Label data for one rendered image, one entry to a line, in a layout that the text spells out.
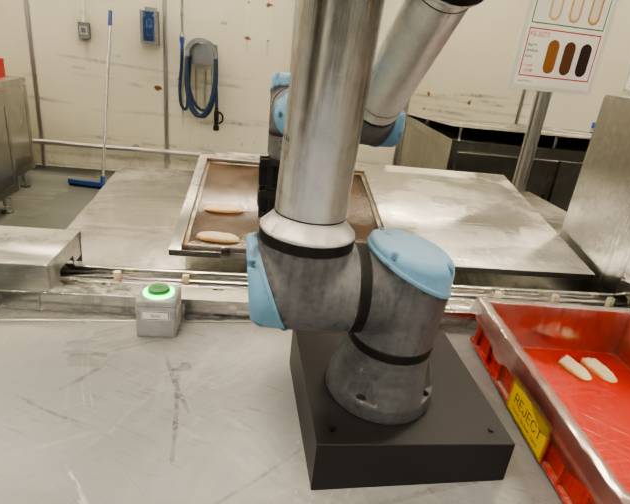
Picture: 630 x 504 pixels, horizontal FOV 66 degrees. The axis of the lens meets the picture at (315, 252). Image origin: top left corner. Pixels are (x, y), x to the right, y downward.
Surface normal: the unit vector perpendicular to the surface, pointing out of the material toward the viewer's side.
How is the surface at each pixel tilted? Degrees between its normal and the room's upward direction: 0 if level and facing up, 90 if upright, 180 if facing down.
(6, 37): 90
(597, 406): 0
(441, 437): 4
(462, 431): 4
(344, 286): 61
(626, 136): 90
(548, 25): 90
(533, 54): 90
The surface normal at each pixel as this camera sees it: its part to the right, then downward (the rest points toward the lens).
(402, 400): 0.25, 0.16
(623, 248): -0.99, -0.06
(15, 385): 0.11, -0.92
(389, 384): -0.04, 0.13
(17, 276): 0.08, 0.40
